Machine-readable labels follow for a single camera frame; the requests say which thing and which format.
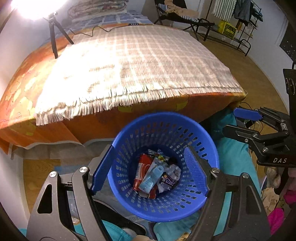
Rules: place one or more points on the brown chocolate bar wrapper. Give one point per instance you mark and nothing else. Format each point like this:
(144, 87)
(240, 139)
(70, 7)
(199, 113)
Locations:
(167, 180)

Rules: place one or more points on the red snack packet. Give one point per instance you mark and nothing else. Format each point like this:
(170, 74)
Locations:
(144, 164)

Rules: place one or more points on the white toothpaste tube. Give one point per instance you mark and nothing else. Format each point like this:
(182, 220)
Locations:
(153, 165)

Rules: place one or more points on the beige clothing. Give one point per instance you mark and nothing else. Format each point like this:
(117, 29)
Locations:
(175, 9)

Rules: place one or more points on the white plastic bag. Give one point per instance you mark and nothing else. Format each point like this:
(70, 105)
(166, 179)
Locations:
(174, 171)

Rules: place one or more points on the black tripod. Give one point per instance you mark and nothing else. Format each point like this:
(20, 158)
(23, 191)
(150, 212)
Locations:
(53, 41)

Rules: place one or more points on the blue plastic basket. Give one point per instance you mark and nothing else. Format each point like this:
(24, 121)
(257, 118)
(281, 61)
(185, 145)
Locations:
(161, 129)

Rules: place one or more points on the orange bed sheet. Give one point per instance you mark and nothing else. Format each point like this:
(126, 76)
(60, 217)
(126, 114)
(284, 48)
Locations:
(92, 127)

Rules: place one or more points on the light blue packet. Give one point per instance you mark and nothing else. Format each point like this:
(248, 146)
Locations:
(150, 179)

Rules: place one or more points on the black folding chair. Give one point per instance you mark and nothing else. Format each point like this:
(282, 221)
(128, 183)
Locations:
(189, 18)

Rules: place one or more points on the dark speckled wall board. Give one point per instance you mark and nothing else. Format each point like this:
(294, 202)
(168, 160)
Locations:
(289, 46)

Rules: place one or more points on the person's right hand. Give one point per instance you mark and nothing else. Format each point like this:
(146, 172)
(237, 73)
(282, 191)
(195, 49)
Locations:
(272, 178)

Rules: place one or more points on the white plastic film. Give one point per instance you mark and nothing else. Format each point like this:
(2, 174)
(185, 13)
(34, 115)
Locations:
(163, 188)

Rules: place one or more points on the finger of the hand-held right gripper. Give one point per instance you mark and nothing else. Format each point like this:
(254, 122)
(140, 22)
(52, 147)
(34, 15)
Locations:
(238, 133)
(245, 114)

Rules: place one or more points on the blue patterned sheet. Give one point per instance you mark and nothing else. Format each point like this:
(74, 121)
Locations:
(120, 18)

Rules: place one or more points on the striped towel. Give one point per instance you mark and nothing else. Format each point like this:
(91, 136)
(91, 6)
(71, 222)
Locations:
(224, 9)

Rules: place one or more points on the black metal clothes rack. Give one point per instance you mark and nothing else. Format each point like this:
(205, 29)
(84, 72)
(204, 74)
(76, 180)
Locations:
(248, 46)

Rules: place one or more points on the yellow plastic crate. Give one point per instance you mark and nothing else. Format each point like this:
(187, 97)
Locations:
(227, 29)

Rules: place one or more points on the beige checked blanket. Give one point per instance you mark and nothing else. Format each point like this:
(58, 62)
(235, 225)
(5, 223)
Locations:
(138, 69)

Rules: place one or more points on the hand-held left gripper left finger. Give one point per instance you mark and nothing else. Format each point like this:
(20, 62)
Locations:
(101, 171)

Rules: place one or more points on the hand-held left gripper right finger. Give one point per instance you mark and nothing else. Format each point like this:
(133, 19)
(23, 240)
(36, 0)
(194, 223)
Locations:
(196, 171)

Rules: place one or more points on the dark hanging clothes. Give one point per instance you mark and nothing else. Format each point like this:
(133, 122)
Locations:
(242, 9)

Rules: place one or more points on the folded floral quilt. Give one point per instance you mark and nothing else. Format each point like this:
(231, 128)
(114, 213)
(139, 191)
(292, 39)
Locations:
(97, 8)

